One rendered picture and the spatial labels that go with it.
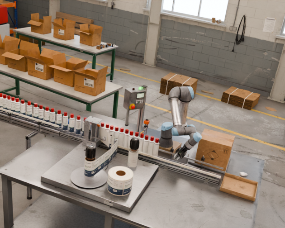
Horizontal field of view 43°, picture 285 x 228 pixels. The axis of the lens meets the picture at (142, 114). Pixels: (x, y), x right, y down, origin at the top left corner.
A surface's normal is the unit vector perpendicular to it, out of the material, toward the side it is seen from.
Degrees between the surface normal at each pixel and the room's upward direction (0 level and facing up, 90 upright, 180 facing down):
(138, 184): 0
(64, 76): 90
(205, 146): 90
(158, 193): 0
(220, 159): 90
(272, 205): 0
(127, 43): 90
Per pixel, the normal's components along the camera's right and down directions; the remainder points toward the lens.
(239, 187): 0.11, -0.90
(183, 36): -0.50, 0.31
